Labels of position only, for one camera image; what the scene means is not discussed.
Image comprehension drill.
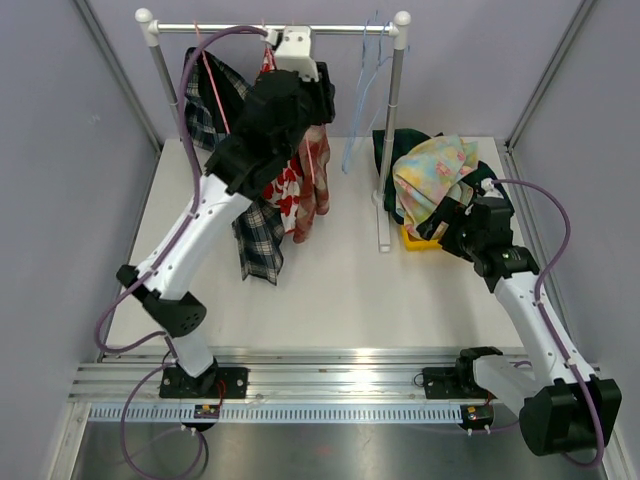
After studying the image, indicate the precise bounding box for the light blue hanger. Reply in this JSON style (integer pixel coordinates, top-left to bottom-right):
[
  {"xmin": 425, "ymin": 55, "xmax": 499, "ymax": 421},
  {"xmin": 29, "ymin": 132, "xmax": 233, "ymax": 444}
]
[{"xmin": 341, "ymin": 32, "xmax": 384, "ymax": 174}]

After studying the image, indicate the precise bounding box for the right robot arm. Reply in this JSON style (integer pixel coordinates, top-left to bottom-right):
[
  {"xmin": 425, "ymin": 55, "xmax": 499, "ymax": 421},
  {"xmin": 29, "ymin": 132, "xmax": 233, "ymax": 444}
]
[{"xmin": 421, "ymin": 196, "xmax": 622, "ymax": 456}]

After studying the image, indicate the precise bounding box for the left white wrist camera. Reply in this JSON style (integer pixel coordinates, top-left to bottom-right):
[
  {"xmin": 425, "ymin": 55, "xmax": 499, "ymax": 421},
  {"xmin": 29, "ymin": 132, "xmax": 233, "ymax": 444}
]
[{"xmin": 265, "ymin": 25, "xmax": 319, "ymax": 82}]

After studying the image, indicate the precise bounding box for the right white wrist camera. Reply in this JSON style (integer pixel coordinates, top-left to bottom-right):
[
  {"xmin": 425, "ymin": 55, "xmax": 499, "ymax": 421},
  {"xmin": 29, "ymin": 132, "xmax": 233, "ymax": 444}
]
[{"xmin": 480, "ymin": 178, "xmax": 501, "ymax": 198}]

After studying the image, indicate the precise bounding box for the white metal clothes rack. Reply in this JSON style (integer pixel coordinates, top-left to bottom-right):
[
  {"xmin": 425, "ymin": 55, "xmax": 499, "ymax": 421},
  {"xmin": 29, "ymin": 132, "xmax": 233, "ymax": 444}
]
[{"xmin": 135, "ymin": 8, "xmax": 411, "ymax": 253}]

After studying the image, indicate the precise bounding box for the pastel floral skirt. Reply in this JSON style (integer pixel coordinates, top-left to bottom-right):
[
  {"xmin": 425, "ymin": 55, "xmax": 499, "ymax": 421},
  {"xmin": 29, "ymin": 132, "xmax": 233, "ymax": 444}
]
[{"xmin": 392, "ymin": 135, "xmax": 479, "ymax": 238}]

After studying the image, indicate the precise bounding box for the red white floral skirt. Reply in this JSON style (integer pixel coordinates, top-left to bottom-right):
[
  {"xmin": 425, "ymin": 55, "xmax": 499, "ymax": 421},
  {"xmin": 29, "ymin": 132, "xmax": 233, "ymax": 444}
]
[{"xmin": 255, "ymin": 46, "xmax": 304, "ymax": 235}]

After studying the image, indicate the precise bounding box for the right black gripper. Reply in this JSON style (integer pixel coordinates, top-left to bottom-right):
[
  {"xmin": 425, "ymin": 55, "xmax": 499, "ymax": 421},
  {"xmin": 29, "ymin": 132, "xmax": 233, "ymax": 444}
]
[{"xmin": 416, "ymin": 196, "xmax": 484, "ymax": 263}]

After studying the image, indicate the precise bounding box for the purple cable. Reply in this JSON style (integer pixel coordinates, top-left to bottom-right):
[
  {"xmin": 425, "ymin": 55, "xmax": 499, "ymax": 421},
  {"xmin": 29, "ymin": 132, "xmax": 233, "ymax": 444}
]
[
  {"xmin": 489, "ymin": 178, "xmax": 607, "ymax": 468},
  {"xmin": 94, "ymin": 25, "xmax": 271, "ymax": 354}
]

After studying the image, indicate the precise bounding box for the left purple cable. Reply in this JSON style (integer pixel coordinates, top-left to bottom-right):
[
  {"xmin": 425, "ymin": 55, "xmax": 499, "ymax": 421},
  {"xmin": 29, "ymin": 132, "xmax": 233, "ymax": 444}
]
[{"xmin": 94, "ymin": 25, "xmax": 271, "ymax": 354}]

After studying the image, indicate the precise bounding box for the aluminium mounting rail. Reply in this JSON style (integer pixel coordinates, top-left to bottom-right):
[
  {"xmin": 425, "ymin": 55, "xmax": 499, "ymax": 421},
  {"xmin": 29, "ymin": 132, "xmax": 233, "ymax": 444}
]
[{"xmin": 67, "ymin": 345, "xmax": 612, "ymax": 404}]

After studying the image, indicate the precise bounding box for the red beige checked skirt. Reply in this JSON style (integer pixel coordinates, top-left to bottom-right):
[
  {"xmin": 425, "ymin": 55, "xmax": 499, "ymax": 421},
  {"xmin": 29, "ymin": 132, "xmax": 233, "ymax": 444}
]
[{"xmin": 293, "ymin": 125, "xmax": 331, "ymax": 244}]

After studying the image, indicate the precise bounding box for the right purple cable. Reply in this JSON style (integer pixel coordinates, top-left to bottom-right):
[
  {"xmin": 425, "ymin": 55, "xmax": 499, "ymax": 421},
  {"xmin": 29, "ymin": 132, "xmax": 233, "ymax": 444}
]
[{"xmin": 489, "ymin": 178, "xmax": 607, "ymax": 468}]

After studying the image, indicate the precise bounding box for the navy plaid skirt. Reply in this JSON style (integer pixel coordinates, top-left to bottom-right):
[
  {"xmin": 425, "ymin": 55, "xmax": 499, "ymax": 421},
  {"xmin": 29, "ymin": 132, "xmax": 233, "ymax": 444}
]
[{"xmin": 184, "ymin": 51, "xmax": 284, "ymax": 285}]

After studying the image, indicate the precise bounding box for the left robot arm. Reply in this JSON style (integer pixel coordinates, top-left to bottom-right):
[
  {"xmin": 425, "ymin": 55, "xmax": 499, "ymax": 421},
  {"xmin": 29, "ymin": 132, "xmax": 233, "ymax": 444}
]
[{"xmin": 116, "ymin": 62, "xmax": 335, "ymax": 398}]

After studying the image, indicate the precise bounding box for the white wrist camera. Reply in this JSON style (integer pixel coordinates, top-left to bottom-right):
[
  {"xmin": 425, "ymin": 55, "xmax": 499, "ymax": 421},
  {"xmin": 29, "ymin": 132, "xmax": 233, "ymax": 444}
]
[
  {"xmin": 265, "ymin": 25, "xmax": 319, "ymax": 82},
  {"xmin": 480, "ymin": 178, "xmax": 501, "ymax": 198}
]

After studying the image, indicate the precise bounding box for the yellow plastic bin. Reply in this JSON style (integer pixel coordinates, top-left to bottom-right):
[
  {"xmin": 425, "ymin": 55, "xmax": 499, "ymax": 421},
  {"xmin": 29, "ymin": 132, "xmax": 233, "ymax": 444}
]
[{"xmin": 400, "ymin": 226, "xmax": 441, "ymax": 252}]

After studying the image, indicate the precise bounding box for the slotted white cable duct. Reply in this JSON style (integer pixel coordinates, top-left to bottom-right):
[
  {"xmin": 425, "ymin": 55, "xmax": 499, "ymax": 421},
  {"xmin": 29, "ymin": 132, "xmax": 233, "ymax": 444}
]
[{"xmin": 89, "ymin": 403, "xmax": 462, "ymax": 424}]

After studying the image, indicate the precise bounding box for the dark green plaid skirt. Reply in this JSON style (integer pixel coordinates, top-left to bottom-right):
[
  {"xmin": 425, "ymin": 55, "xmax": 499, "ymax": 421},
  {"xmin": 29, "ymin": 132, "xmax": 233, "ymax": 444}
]
[{"xmin": 371, "ymin": 127, "xmax": 501, "ymax": 226}]

